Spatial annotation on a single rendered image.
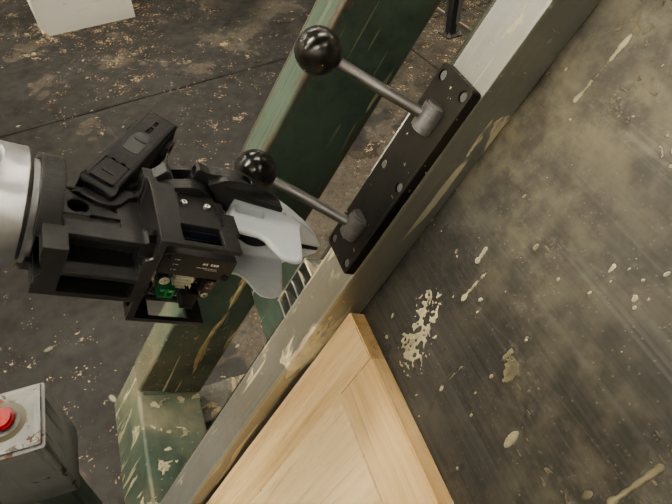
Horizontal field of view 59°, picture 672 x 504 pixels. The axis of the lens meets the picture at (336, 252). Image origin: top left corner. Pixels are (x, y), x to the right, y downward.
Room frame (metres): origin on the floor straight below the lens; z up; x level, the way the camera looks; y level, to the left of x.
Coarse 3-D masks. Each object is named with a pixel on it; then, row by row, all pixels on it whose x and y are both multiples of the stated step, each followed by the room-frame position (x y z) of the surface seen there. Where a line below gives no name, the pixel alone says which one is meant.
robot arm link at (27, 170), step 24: (0, 144) 0.27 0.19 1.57; (0, 168) 0.25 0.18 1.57; (24, 168) 0.25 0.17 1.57; (0, 192) 0.24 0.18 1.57; (24, 192) 0.24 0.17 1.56; (0, 216) 0.23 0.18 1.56; (24, 216) 0.23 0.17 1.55; (0, 240) 0.22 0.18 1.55; (24, 240) 0.23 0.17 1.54; (0, 264) 0.22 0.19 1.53
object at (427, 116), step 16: (304, 32) 0.43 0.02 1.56; (320, 32) 0.42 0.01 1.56; (304, 48) 0.42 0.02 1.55; (320, 48) 0.41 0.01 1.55; (336, 48) 0.42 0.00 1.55; (304, 64) 0.41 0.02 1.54; (320, 64) 0.41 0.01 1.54; (336, 64) 0.42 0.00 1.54; (352, 64) 0.42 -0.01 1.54; (368, 80) 0.42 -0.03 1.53; (384, 96) 0.41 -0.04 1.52; (400, 96) 0.41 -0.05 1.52; (416, 112) 0.40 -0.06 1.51; (432, 112) 0.40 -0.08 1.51; (416, 128) 0.40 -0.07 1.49; (432, 128) 0.40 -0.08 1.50
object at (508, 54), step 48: (528, 0) 0.42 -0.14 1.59; (576, 0) 0.41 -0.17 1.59; (480, 48) 0.43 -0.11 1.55; (528, 48) 0.40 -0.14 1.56; (480, 144) 0.39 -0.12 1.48; (432, 192) 0.38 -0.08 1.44; (384, 240) 0.37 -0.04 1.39; (336, 288) 0.36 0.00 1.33; (288, 336) 0.36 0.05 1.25; (240, 384) 0.36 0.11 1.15; (288, 384) 0.33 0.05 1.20; (240, 432) 0.31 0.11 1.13; (192, 480) 0.31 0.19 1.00
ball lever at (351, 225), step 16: (240, 160) 0.40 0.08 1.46; (256, 160) 0.40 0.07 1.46; (272, 160) 0.41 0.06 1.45; (256, 176) 0.39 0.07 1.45; (272, 176) 0.40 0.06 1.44; (288, 192) 0.40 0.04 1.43; (304, 192) 0.40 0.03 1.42; (320, 208) 0.39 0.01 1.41; (352, 224) 0.38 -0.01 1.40; (352, 240) 0.37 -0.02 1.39
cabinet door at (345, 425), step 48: (336, 336) 0.34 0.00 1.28; (336, 384) 0.30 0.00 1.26; (384, 384) 0.27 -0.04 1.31; (288, 432) 0.29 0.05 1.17; (336, 432) 0.26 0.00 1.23; (384, 432) 0.24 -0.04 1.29; (240, 480) 0.28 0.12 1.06; (288, 480) 0.25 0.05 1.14; (336, 480) 0.23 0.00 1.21; (384, 480) 0.20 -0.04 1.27; (432, 480) 0.19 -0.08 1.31
